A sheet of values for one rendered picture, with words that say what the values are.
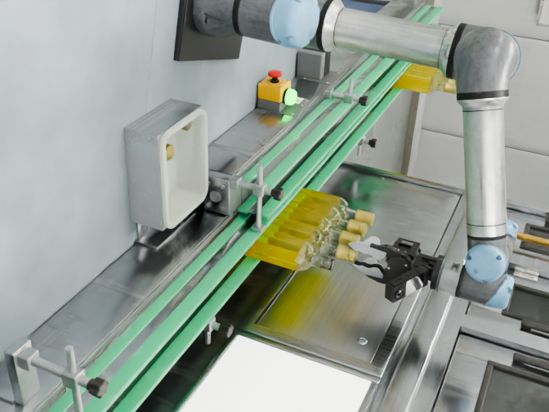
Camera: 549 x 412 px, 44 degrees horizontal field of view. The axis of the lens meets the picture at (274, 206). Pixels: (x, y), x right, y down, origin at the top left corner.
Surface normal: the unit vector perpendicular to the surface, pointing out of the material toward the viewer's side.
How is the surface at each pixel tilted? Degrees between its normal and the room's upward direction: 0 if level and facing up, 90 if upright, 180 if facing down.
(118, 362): 90
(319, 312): 90
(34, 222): 0
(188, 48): 3
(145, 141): 90
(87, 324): 90
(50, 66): 0
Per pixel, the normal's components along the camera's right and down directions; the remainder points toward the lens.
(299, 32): 0.83, 0.32
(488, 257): -0.41, 0.18
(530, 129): -0.42, 0.46
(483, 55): -0.25, -0.30
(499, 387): 0.04, -0.85
